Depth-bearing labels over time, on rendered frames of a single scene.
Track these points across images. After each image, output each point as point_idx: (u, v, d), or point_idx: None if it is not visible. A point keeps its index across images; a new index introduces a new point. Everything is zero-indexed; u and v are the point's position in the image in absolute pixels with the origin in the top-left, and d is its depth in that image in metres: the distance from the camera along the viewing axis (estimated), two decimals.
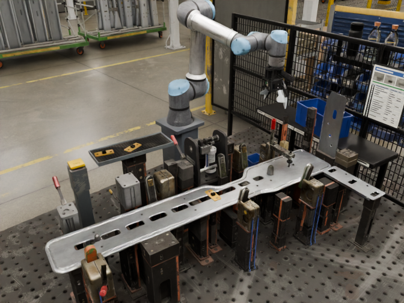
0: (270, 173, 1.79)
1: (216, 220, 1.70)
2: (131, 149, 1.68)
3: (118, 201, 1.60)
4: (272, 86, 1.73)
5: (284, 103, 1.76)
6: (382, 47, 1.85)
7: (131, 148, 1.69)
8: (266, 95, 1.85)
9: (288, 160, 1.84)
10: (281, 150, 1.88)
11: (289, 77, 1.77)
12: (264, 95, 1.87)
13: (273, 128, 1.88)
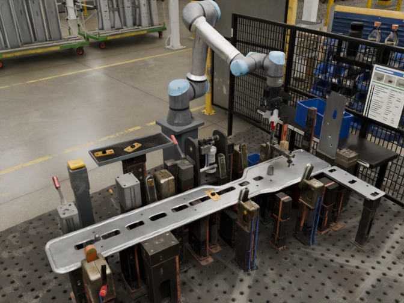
0: (270, 173, 1.79)
1: (216, 220, 1.70)
2: (131, 149, 1.68)
3: (118, 201, 1.60)
4: (270, 106, 1.78)
5: (275, 121, 1.85)
6: (382, 47, 1.85)
7: (131, 148, 1.69)
8: None
9: (288, 160, 1.84)
10: (281, 150, 1.88)
11: (287, 95, 1.81)
12: (269, 119, 1.89)
13: (273, 128, 1.88)
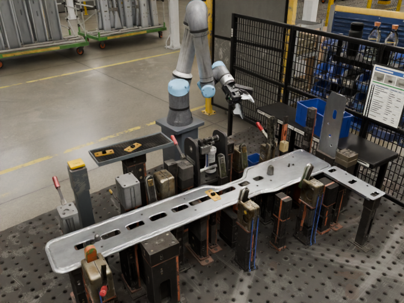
0: (270, 173, 1.79)
1: (216, 220, 1.70)
2: (131, 149, 1.68)
3: (118, 201, 1.60)
4: (234, 95, 2.01)
5: (250, 99, 1.97)
6: (382, 47, 1.85)
7: (131, 148, 1.69)
8: (241, 113, 2.07)
9: (273, 120, 1.86)
10: (271, 131, 1.91)
11: (246, 87, 2.07)
12: (240, 115, 2.09)
13: (261, 129, 1.96)
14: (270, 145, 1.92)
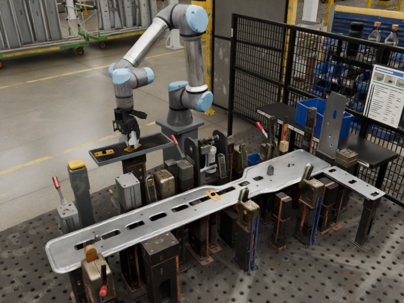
0: (270, 173, 1.79)
1: (216, 220, 1.70)
2: (131, 149, 1.68)
3: (118, 201, 1.60)
4: (125, 128, 1.59)
5: (135, 144, 1.67)
6: (382, 47, 1.85)
7: (131, 148, 1.69)
8: (127, 140, 1.69)
9: (273, 120, 1.86)
10: (271, 131, 1.91)
11: (141, 115, 1.65)
12: (125, 142, 1.70)
13: (261, 129, 1.96)
14: (270, 145, 1.92)
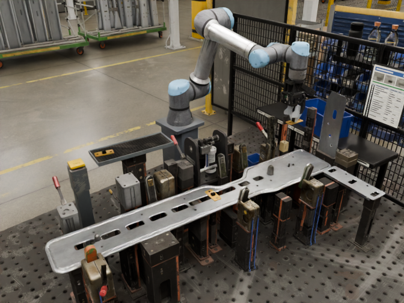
0: (270, 173, 1.79)
1: (216, 220, 1.70)
2: (292, 123, 1.72)
3: (118, 201, 1.60)
4: (293, 101, 1.64)
5: (296, 118, 1.71)
6: (382, 47, 1.85)
7: (293, 121, 1.74)
8: (291, 114, 1.73)
9: (273, 120, 1.86)
10: (271, 131, 1.91)
11: (310, 90, 1.67)
12: (290, 116, 1.75)
13: (261, 129, 1.96)
14: (270, 145, 1.92)
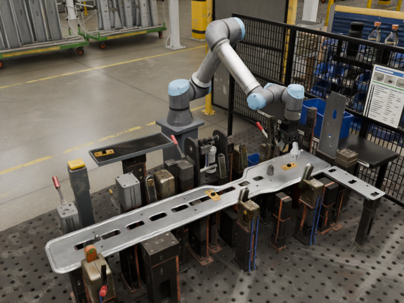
0: (270, 173, 1.79)
1: (216, 220, 1.70)
2: (287, 168, 1.84)
3: (118, 201, 1.60)
4: (288, 139, 1.73)
5: (297, 155, 1.78)
6: (382, 47, 1.85)
7: (287, 166, 1.86)
8: (283, 146, 1.85)
9: (273, 120, 1.86)
10: (271, 131, 1.91)
11: (305, 128, 1.77)
12: (281, 146, 1.86)
13: (261, 129, 1.96)
14: (270, 145, 1.92)
